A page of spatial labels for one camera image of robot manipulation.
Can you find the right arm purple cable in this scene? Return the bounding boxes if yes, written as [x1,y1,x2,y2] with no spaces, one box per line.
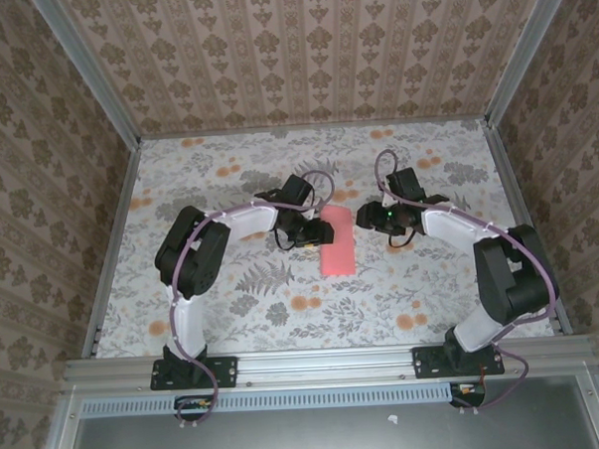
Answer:
[373,141,562,416]

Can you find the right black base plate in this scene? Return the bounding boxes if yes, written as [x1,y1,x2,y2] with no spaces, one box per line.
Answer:
[411,343,506,379]

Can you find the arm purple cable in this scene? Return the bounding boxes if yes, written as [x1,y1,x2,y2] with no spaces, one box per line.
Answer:
[373,141,562,416]
[161,168,346,431]

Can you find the aluminium corner post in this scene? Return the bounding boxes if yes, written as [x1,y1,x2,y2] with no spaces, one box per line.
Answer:
[479,0,583,128]
[29,0,143,153]

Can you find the grey slotted cable duct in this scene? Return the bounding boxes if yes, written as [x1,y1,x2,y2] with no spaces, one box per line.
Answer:
[80,381,452,420]

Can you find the aluminium side rail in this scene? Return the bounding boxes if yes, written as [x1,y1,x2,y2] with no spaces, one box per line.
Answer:
[483,115,575,340]
[72,139,152,359]

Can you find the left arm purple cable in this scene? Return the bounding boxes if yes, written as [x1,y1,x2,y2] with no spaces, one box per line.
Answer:
[161,168,346,431]

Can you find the grey metal panel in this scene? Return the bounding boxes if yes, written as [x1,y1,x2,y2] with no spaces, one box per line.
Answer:
[64,392,597,449]

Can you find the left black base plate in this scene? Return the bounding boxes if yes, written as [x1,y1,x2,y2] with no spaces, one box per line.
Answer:
[149,355,239,393]

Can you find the aluminium table edge rail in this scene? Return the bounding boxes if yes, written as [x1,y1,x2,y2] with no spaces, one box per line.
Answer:
[136,116,490,141]

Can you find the floral table cover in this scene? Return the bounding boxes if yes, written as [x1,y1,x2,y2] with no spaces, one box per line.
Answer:
[83,116,557,360]

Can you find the small connector board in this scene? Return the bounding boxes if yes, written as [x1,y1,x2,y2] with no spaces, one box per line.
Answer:
[449,379,489,409]
[173,394,216,424]

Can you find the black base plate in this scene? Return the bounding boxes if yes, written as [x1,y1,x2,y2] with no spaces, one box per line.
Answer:
[149,355,239,393]
[411,343,506,379]

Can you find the aluminium lower frame strut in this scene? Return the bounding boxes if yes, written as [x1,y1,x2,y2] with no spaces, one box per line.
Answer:
[576,370,599,449]
[35,387,86,449]

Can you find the pink cloth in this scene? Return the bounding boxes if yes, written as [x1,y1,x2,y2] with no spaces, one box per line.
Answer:
[317,205,358,278]

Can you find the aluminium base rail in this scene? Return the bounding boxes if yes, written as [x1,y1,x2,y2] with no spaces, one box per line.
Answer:
[61,334,596,396]

